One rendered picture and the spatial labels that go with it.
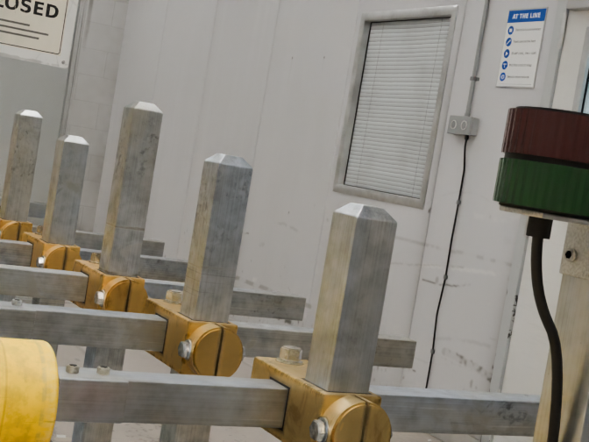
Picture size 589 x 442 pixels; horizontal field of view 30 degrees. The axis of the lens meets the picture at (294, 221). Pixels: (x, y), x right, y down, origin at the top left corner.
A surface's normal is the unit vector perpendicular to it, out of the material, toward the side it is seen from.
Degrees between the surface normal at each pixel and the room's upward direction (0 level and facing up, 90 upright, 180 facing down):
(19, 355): 34
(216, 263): 90
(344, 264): 90
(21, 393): 73
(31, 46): 90
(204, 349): 90
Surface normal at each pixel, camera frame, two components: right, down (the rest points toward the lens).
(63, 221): 0.46, 0.12
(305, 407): -0.87, -0.12
